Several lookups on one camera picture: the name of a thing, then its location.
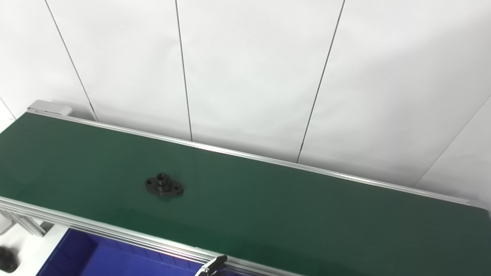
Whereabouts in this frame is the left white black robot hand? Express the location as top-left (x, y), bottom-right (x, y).
top-left (195, 255), bottom-right (228, 276)

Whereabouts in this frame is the black flanged machine part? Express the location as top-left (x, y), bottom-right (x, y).
top-left (145, 172), bottom-right (184, 198)

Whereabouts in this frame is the green conveyor belt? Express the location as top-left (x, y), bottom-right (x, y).
top-left (0, 100), bottom-right (491, 276)
top-left (0, 112), bottom-right (491, 276)

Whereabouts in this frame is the blue plastic bin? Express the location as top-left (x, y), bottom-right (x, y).
top-left (36, 229), bottom-right (204, 276)

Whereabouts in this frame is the black round object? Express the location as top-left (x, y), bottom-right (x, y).
top-left (0, 247), bottom-right (19, 273)

